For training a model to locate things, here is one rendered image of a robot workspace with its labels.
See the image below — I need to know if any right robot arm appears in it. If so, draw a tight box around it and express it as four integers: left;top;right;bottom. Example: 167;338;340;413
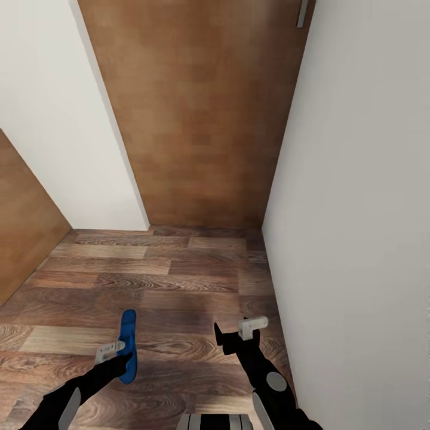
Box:
214;316;323;430

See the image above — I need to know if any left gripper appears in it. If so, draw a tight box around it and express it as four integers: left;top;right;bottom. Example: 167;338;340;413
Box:
90;352;133;391

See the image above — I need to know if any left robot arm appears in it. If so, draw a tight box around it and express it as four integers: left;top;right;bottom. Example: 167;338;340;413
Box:
19;341;133;430

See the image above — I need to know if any sandal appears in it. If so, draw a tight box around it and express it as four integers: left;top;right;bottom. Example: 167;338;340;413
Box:
116;309;137;384

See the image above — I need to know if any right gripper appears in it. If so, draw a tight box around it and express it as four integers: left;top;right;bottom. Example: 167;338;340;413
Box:
214;322;262;368

